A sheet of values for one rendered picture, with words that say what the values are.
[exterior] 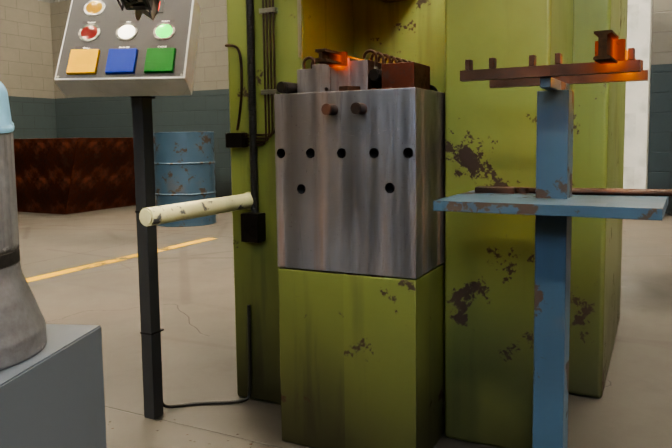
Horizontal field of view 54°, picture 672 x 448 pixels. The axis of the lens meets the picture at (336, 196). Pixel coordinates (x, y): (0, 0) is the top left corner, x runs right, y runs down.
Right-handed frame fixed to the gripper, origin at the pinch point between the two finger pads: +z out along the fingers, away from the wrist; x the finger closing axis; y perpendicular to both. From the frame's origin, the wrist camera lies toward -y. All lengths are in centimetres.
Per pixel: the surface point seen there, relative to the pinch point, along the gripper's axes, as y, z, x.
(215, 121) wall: -367, 647, -140
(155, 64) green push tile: 8.4, 10.3, -0.8
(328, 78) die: 13.0, 11.1, 43.6
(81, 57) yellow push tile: 5.8, 10.3, -20.4
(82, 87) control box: 12.3, 14.4, -20.7
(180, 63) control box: 7.7, 11.0, 5.4
